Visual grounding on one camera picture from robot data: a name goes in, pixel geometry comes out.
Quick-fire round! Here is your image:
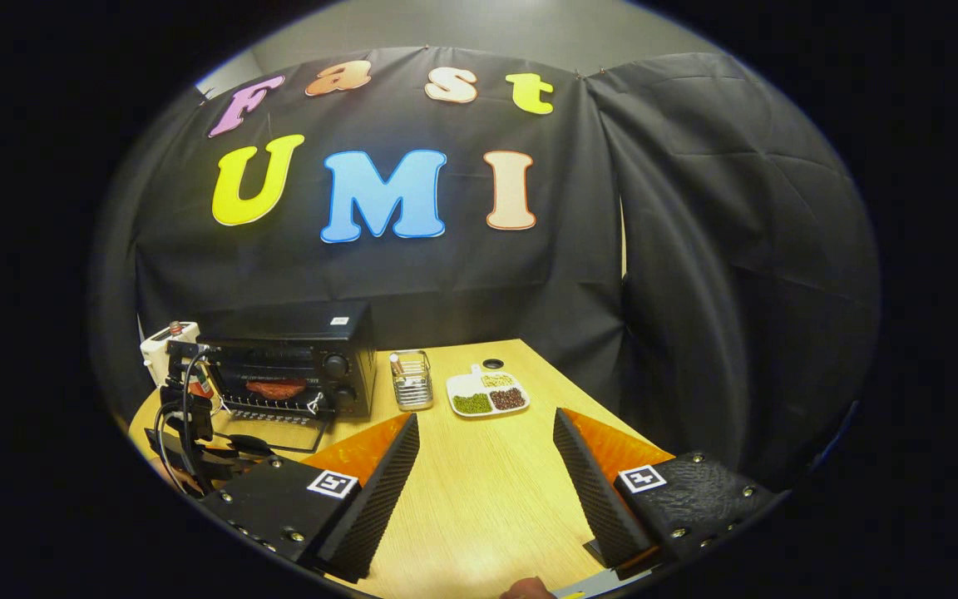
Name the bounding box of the black electric oven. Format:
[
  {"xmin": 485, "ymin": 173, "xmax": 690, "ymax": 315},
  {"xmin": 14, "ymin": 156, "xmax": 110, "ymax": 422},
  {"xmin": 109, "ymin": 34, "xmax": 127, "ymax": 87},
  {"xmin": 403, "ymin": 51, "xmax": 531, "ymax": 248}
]
[{"xmin": 195, "ymin": 301, "xmax": 379, "ymax": 455}]

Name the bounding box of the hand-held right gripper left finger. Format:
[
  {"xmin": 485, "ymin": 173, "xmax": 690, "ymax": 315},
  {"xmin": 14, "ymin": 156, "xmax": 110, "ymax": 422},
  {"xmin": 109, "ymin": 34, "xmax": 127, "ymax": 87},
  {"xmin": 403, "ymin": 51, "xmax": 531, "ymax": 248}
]
[{"xmin": 198, "ymin": 412, "xmax": 422, "ymax": 583}]

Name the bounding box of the metal wire basket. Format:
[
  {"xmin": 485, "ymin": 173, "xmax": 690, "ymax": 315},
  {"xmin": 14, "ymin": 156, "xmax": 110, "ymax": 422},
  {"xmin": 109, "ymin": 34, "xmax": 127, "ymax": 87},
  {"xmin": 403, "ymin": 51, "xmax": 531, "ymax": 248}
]
[{"xmin": 389, "ymin": 349, "xmax": 436, "ymax": 413}]

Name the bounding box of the white toaster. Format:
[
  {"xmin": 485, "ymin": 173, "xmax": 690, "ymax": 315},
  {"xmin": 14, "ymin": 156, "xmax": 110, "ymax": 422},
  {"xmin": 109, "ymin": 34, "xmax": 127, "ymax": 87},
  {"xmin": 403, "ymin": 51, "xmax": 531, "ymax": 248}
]
[{"xmin": 140, "ymin": 321, "xmax": 202, "ymax": 389}]

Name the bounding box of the red-brown meat piece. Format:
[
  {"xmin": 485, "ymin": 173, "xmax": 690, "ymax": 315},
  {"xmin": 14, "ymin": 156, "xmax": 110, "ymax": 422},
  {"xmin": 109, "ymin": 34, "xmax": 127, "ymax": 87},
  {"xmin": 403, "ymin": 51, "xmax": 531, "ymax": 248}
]
[{"xmin": 244, "ymin": 379, "xmax": 310, "ymax": 403}]

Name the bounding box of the black backdrop cloth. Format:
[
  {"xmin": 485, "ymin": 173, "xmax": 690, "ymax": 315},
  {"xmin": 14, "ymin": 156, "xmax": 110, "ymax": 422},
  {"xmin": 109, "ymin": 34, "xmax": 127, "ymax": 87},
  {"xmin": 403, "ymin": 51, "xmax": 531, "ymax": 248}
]
[{"xmin": 88, "ymin": 46, "xmax": 883, "ymax": 492}]

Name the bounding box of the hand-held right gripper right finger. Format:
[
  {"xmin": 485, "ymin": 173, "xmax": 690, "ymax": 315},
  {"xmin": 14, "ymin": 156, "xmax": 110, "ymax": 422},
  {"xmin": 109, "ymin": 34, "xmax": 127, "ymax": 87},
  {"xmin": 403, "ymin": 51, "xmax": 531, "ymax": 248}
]
[{"xmin": 551, "ymin": 406, "xmax": 779, "ymax": 577}]

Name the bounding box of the white divided bean plate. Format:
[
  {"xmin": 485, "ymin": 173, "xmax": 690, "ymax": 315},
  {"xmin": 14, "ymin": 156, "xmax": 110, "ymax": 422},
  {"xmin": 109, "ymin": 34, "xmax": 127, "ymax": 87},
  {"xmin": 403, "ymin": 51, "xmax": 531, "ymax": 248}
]
[{"xmin": 445, "ymin": 364, "xmax": 531, "ymax": 418}]

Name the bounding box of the clear plastic water bottle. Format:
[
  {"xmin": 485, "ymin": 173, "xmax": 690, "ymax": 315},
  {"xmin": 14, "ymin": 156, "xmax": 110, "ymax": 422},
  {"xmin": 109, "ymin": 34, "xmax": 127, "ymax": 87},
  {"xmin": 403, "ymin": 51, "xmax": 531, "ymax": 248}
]
[{"xmin": 166, "ymin": 319, "xmax": 216, "ymax": 400}]

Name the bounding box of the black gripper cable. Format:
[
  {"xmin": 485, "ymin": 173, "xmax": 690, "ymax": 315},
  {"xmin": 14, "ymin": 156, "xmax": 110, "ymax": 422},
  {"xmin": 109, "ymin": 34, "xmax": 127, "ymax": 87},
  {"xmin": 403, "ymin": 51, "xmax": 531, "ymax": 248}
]
[{"xmin": 155, "ymin": 348, "xmax": 218, "ymax": 498}]

